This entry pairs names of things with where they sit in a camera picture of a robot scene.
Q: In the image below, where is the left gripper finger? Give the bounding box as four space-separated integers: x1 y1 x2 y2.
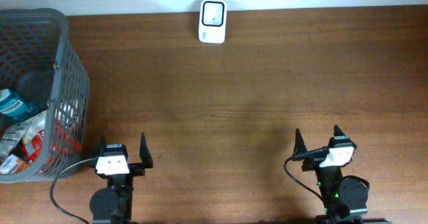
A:
90 136 106 158
139 132 153 169

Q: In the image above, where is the red snack bag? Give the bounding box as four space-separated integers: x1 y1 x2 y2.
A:
21 127 44 163

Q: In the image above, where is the silver foil snack packet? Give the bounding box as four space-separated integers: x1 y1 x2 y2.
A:
1 121 31 162

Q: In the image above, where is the small orange carton box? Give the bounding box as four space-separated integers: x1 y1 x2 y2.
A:
0 154 30 175

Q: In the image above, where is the teal mouthwash bottle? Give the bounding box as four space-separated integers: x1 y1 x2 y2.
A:
1 88 38 124

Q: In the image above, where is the cream and blue snack bag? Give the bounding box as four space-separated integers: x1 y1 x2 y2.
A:
22 110 47 144

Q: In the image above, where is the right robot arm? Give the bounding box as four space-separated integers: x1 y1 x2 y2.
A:
291 125 370 223

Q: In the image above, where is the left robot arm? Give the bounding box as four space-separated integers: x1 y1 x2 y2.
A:
88 133 153 224

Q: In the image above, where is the white barcode scanner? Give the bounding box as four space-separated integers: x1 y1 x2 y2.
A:
198 0 227 44

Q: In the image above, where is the grey plastic mesh basket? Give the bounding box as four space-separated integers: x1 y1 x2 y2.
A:
1 8 90 184

